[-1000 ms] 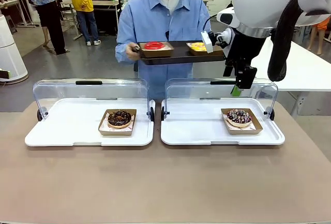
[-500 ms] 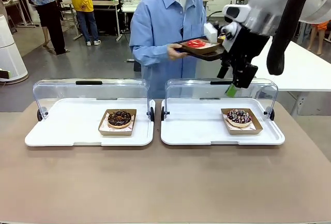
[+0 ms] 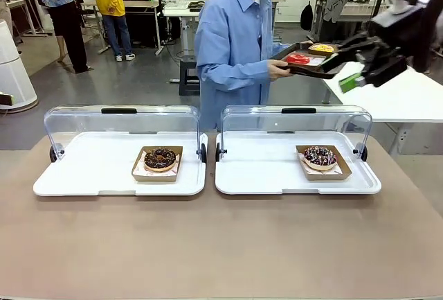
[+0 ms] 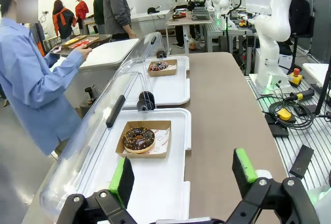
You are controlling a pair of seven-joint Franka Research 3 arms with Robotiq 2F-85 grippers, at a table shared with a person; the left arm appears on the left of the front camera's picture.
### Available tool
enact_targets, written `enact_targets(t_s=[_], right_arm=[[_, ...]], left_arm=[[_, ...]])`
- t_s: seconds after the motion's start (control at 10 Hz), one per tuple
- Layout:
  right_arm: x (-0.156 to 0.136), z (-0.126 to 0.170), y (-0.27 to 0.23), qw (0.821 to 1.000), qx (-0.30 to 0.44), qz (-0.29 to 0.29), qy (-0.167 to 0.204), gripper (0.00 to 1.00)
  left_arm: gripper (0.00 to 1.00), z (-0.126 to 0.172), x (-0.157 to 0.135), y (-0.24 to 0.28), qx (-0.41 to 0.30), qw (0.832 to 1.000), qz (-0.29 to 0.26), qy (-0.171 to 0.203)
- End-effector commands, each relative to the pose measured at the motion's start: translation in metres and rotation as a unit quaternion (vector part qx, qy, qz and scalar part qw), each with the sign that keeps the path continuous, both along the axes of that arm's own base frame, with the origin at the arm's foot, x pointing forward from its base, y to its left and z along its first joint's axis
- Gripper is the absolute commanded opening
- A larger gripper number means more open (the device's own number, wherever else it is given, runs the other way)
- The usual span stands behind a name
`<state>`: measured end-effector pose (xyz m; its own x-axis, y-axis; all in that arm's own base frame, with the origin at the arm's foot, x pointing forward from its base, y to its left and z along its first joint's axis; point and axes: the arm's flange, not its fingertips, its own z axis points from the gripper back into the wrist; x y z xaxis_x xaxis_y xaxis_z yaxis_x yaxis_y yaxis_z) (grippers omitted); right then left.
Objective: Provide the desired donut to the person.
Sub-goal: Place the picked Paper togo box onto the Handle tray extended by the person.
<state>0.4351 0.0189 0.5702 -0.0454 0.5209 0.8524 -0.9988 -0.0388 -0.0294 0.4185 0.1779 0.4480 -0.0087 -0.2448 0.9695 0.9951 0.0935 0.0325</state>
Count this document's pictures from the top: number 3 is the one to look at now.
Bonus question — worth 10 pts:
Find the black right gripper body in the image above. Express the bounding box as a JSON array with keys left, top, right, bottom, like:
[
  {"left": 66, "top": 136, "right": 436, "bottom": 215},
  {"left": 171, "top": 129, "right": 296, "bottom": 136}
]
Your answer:
[{"left": 357, "top": 41, "right": 409, "bottom": 89}]

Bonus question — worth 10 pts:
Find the brown cardboard donut box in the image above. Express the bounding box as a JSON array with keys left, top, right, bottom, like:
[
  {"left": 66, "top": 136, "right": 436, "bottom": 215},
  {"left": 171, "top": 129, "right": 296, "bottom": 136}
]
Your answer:
[
  {"left": 307, "top": 42, "right": 341, "bottom": 57},
  {"left": 281, "top": 50, "right": 328, "bottom": 69},
  {"left": 131, "top": 145, "right": 184, "bottom": 184}
]

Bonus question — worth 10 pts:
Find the black serving tray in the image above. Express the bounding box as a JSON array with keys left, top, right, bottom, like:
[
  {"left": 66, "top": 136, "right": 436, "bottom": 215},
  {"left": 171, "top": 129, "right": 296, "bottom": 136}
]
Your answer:
[{"left": 269, "top": 41, "right": 347, "bottom": 80}]

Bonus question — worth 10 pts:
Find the red glazed donut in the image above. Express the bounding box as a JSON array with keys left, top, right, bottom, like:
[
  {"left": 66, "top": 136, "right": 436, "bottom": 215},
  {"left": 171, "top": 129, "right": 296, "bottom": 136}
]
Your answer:
[{"left": 284, "top": 53, "right": 311, "bottom": 66}]

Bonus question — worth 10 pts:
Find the person's right forearm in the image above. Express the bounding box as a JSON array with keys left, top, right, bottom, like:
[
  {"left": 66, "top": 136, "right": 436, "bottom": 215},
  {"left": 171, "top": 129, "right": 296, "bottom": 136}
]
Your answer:
[{"left": 201, "top": 58, "right": 275, "bottom": 85}]

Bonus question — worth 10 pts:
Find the chocolate donut with pink sprinkles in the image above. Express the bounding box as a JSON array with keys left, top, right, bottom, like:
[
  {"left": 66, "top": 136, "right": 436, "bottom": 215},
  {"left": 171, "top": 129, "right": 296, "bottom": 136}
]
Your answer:
[{"left": 303, "top": 145, "right": 338, "bottom": 171}]

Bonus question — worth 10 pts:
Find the person in patterned shirt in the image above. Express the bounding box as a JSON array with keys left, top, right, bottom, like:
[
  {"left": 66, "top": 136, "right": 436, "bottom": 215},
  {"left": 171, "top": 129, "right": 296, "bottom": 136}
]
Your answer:
[{"left": 28, "top": 0, "right": 94, "bottom": 76}]

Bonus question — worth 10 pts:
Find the person in blue shirt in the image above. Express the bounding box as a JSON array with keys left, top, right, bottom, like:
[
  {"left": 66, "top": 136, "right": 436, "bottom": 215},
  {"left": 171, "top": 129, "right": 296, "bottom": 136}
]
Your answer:
[{"left": 194, "top": 0, "right": 314, "bottom": 132}]

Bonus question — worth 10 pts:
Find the chocolate donut with nuts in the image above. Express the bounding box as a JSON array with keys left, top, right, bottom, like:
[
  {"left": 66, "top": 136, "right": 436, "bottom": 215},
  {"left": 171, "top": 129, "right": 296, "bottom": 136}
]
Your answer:
[{"left": 143, "top": 147, "right": 177, "bottom": 173}]

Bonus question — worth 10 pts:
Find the person's right hand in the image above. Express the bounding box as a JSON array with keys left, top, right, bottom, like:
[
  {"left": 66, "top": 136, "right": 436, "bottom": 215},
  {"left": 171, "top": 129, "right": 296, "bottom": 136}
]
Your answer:
[{"left": 267, "top": 60, "right": 290, "bottom": 82}]

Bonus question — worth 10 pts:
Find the white conical appliance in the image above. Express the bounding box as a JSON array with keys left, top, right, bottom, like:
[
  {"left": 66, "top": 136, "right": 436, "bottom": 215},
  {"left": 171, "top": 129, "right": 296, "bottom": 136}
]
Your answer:
[{"left": 0, "top": 19, "right": 39, "bottom": 112}]

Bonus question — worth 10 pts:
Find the white side table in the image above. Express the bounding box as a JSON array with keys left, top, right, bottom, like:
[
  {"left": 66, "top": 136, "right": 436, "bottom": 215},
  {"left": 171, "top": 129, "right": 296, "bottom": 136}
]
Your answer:
[{"left": 321, "top": 41, "right": 443, "bottom": 156}]

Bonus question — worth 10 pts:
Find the black hanging bag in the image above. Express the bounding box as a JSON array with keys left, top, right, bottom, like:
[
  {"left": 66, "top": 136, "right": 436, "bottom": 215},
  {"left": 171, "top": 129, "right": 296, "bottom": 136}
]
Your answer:
[{"left": 300, "top": 1, "right": 314, "bottom": 32}]

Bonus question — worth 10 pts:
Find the clear hinged display lid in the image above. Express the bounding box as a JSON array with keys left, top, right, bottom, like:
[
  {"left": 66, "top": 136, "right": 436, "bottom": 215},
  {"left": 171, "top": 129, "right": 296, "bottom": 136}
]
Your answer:
[
  {"left": 215, "top": 104, "right": 374, "bottom": 164},
  {"left": 44, "top": 104, "right": 209, "bottom": 164}
]

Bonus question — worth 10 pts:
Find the white background desk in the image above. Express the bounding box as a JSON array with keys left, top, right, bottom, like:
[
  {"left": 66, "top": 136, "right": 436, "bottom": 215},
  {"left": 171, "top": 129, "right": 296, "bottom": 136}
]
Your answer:
[{"left": 0, "top": 0, "right": 48, "bottom": 38}]

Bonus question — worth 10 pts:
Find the white display tray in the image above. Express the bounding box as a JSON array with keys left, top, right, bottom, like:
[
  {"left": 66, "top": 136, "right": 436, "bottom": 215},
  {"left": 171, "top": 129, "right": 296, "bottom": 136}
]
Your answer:
[
  {"left": 33, "top": 131, "right": 209, "bottom": 197},
  {"left": 214, "top": 130, "right": 383, "bottom": 196}
]

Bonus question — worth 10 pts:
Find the black step stool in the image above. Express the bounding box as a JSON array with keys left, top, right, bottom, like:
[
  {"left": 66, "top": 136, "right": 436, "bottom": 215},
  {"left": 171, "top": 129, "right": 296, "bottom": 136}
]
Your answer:
[{"left": 177, "top": 55, "right": 202, "bottom": 97}]

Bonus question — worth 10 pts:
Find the black cable sleeve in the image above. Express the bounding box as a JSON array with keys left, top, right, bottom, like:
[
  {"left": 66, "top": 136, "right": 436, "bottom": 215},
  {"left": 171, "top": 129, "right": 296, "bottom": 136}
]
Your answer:
[{"left": 409, "top": 0, "right": 443, "bottom": 74}]

